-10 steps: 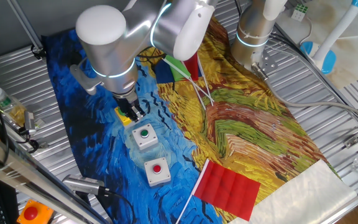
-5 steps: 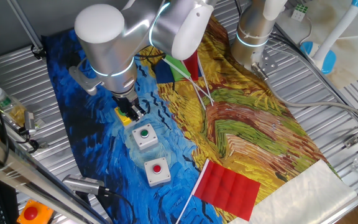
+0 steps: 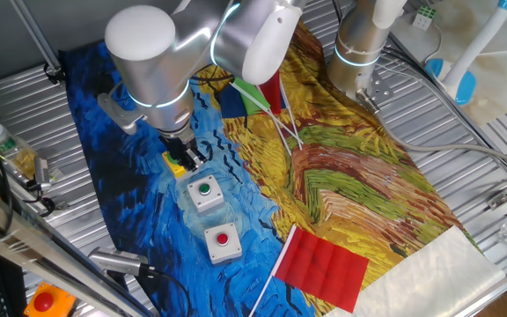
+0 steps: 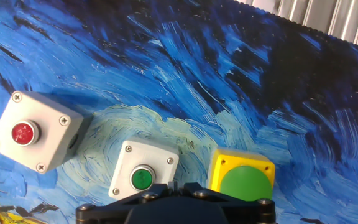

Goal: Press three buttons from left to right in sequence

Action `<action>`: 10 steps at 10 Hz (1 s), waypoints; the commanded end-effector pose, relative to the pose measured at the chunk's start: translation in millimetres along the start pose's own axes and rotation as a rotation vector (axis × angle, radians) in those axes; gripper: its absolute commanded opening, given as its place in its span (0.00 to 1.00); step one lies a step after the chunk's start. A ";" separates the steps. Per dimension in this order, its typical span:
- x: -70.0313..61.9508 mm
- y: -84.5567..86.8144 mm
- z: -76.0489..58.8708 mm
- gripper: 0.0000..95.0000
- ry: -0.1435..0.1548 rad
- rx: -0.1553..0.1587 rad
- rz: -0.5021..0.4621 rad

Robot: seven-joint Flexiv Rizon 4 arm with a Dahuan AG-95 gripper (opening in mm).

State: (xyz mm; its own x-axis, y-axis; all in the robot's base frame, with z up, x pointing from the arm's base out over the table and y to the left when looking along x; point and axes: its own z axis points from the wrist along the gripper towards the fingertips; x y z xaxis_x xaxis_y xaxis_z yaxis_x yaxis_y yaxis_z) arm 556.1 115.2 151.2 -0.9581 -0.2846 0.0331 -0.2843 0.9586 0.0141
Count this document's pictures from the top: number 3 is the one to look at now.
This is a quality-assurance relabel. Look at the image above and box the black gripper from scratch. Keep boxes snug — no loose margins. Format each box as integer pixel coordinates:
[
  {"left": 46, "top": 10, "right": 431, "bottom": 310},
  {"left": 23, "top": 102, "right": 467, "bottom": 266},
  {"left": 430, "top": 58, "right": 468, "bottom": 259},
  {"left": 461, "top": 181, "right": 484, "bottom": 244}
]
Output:
[{"left": 158, "top": 128, "right": 209, "bottom": 173}]

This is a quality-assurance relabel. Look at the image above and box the yellow box green mushroom button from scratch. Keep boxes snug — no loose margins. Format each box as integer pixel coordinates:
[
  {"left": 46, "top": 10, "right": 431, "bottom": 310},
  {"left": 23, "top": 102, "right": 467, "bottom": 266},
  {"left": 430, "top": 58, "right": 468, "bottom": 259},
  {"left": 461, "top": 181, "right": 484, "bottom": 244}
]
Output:
[{"left": 161, "top": 151, "right": 194, "bottom": 181}]

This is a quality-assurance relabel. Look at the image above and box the white box green button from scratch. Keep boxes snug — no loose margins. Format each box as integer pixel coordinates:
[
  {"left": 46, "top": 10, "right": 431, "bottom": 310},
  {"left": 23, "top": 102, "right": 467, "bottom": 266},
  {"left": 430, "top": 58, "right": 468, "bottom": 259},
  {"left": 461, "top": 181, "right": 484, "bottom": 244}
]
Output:
[{"left": 186, "top": 173, "right": 226, "bottom": 215}]

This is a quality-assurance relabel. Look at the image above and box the white box red button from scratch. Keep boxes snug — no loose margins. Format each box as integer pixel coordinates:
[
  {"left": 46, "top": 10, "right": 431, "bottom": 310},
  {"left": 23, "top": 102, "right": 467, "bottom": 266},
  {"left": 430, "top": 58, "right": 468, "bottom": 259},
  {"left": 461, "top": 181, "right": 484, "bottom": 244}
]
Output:
[{"left": 202, "top": 221, "right": 244, "bottom": 266}]

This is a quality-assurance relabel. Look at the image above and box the grey robot base conduit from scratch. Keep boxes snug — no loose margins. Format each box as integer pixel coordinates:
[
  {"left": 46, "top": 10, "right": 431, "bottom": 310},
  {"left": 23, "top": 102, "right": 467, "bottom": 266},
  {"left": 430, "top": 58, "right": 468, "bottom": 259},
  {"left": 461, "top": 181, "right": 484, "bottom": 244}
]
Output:
[{"left": 356, "top": 87, "right": 507, "bottom": 178}]

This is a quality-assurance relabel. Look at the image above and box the small green flag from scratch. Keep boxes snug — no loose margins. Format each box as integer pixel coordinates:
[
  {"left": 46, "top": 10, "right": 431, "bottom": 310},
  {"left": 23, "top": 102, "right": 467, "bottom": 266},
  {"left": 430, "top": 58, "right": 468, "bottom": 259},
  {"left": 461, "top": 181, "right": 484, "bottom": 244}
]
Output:
[{"left": 228, "top": 76, "right": 305, "bottom": 147}]

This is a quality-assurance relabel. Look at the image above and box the small red flag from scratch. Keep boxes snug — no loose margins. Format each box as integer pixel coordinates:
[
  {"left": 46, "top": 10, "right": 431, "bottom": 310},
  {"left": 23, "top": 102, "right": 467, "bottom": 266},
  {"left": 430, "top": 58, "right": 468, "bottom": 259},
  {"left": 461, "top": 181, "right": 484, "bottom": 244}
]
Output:
[{"left": 256, "top": 70, "right": 305, "bottom": 151}]

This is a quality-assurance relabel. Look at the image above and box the painted blue yellow cloth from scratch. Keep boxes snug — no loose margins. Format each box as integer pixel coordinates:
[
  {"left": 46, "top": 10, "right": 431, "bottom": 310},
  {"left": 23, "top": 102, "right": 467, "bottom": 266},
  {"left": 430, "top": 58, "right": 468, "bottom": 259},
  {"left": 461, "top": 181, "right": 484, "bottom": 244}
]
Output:
[{"left": 58, "top": 17, "right": 507, "bottom": 317}]

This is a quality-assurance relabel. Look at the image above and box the large red flag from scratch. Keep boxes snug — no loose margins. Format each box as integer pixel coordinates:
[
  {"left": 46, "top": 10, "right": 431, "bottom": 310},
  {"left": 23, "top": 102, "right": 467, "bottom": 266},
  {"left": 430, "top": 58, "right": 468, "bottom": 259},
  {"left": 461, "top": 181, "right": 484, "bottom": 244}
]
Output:
[{"left": 247, "top": 224, "right": 371, "bottom": 317}]

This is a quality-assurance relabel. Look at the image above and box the clear bottle yellow liquid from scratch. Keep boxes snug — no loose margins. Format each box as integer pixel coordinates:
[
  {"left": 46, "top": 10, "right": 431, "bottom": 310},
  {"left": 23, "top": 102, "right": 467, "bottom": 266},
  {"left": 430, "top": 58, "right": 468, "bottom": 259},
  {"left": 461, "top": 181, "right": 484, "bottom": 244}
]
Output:
[{"left": 0, "top": 122, "right": 40, "bottom": 180}]

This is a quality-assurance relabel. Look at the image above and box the thin metal rod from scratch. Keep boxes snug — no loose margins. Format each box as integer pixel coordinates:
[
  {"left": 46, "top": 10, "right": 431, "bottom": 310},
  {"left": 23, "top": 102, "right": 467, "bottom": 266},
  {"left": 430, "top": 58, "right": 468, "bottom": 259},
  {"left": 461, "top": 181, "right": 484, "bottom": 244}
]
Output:
[{"left": 8, "top": 0, "right": 66, "bottom": 85}]

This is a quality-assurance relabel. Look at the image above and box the orange emergency stop box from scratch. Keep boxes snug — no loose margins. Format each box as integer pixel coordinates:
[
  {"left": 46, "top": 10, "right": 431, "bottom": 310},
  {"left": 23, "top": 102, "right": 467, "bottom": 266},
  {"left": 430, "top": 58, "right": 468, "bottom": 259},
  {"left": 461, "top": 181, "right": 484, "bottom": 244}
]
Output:
[{"left": 23, "top": 281, "right": 78, "bottom": 317}]

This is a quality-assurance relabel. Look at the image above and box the rubik's cube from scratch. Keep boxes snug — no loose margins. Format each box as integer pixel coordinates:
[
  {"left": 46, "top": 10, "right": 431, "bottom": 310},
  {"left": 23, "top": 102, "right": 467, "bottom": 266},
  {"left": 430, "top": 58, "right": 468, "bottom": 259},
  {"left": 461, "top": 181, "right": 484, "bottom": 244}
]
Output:
[{"left": 412, "top": 4, "right": 437, "bottom": 32}]

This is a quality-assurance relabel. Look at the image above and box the blue white desk lamp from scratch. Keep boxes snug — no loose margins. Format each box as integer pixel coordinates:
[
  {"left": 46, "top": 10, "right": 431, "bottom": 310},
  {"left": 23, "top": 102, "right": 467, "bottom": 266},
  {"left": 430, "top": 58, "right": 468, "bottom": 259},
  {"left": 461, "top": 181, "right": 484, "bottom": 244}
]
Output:
[{"left": 424, "top": 0, "right": 507, "bottom": 107}]

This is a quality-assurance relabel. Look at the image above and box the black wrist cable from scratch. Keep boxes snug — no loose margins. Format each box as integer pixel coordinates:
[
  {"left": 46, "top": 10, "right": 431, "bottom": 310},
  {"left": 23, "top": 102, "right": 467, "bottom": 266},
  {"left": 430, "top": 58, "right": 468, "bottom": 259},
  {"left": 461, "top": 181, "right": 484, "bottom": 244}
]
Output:
[{"left": 188, "top": 64, "right": 238, "bottom": 88}]

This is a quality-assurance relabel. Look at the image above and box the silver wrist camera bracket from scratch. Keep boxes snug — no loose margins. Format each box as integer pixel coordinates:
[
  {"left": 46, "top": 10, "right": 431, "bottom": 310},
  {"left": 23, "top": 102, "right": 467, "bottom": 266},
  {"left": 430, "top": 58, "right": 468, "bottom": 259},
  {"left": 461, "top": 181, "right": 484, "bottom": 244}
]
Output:
[{"left": 96, "top": 80, "right": 150, "bottom": 136}]

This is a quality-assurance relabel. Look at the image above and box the black camera cable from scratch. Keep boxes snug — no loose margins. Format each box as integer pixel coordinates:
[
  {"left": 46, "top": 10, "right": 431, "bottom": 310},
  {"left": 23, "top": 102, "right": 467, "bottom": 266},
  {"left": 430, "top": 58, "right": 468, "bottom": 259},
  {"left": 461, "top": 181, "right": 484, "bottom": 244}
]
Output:
[{"left": 137, "top": 263, "right": 194, "bottom": 317}]

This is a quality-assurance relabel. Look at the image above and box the silver depth camera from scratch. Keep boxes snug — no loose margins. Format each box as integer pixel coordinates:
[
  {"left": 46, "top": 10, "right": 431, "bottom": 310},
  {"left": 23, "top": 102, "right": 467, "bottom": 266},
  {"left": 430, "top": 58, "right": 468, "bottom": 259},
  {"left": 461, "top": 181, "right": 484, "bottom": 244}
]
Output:
[{"left": 87, "top": 246, "right": 150, "bottom": 278}]

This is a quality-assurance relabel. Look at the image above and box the black camera clamp mount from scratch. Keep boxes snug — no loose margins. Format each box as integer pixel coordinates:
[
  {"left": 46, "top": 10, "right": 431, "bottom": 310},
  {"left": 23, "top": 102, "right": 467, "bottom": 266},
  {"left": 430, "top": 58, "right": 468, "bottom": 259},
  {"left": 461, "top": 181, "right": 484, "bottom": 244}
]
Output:
[{"left": 21, "top": 181, "right": 70, "bottom": 217}]

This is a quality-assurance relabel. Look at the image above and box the aluminium frame bar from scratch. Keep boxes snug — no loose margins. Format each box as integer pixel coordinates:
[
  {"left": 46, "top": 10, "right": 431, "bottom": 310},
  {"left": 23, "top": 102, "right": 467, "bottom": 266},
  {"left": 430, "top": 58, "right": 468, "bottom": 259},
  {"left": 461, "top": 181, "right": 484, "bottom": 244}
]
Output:
[{"left": 0, "top": 174, "right": 150, "bottom": 317}]

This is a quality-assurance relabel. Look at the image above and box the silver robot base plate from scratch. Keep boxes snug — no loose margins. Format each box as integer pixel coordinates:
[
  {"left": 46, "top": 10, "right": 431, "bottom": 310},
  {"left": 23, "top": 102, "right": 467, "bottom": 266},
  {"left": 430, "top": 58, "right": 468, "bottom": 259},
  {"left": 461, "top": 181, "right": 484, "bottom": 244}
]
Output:
[{"left": 364, "top": 71, "right": 394, "bottom": 106}]

